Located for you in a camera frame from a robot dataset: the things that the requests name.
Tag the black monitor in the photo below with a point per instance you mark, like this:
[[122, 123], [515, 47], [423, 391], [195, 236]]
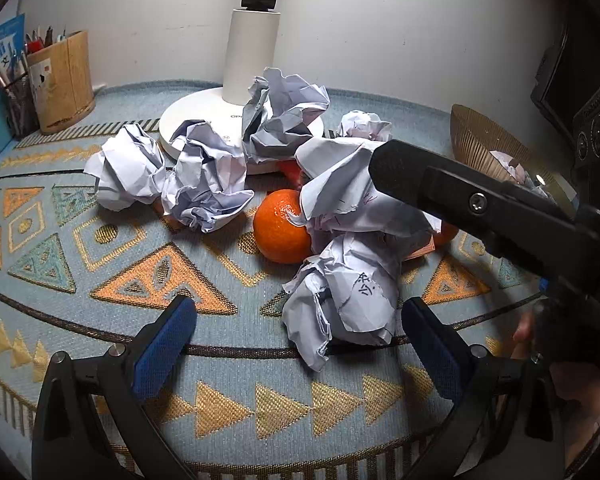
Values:
[[555, 85]]

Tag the paper with writing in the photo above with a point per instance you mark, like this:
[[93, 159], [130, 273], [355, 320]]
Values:
[[350, 300]]

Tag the pile of papers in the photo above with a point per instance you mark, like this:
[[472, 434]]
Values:
[[205, 180]]

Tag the wooden pen holder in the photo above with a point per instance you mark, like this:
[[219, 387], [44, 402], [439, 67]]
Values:
[[65, 85]]

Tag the white desk lamp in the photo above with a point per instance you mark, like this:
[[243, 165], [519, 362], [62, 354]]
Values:
[[250, 50]]

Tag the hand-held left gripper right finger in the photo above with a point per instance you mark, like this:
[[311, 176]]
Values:
[[432, 350]]

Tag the brown woven bowl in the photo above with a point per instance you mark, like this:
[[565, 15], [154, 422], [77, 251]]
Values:
[[475, 135]]

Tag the person's right hand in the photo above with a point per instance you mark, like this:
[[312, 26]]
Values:
[[585, 410]]

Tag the small red object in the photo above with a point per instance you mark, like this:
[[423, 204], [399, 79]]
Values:
[[291, 172]]

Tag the black mesh pen holder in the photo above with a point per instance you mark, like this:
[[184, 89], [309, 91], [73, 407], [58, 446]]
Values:
[[20, 110]]

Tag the pink flat object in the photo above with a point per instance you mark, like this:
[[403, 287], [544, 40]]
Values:
[[420, 250]]

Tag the bunch of pens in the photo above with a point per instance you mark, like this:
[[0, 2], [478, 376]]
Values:
[[45, 40], [10, 72]]

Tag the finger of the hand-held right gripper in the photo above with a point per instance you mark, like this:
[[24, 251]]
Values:
[[455, 195]]

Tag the orange mandarin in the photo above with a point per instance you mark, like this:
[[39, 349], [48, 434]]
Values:
[[447, 234], [280, 227]]

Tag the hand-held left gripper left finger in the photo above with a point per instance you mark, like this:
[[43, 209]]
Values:
[[162, 345]]

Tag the blue patterned table mat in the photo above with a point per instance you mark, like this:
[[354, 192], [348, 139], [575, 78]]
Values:
[[130, 320]]

